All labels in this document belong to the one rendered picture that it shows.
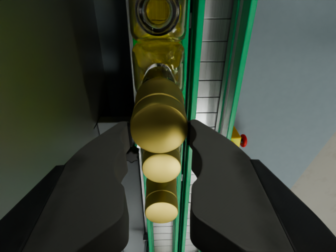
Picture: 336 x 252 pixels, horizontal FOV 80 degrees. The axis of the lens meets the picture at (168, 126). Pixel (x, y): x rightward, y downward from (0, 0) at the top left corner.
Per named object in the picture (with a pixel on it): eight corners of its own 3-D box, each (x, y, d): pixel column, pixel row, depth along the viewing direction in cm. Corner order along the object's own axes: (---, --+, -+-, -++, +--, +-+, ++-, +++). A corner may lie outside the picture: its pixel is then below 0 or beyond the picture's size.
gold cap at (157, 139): (133, 77, 14) (123, 102, 11) (183, 76, 14) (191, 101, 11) (137, 121, 16) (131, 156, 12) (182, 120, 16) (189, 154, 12)
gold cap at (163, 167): (143, 125, 20) (139, 152, 16) (179, 125, 20) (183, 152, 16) (144, 153, 22) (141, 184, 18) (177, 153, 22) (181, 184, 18)
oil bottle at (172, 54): (143, 28, 37) (127, 49, 19) (174, 28, 37) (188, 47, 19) (145, 60, 40) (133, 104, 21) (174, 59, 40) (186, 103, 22)
